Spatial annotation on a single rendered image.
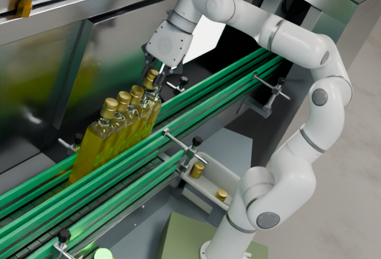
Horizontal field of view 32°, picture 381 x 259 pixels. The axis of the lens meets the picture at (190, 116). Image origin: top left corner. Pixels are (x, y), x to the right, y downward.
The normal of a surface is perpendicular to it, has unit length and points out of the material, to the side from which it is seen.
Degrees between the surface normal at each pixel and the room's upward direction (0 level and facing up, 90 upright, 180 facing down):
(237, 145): 0
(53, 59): 90
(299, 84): 90
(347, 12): 90
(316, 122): 100
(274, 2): 90
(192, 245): 1
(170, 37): 73
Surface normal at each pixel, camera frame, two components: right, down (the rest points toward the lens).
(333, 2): -0.50, 0.32
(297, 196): 0.16, 0.56
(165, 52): -0.38, 0.09
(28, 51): 0.79, 0.55
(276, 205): -0.09, 0.43
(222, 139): 0.36, -0.77
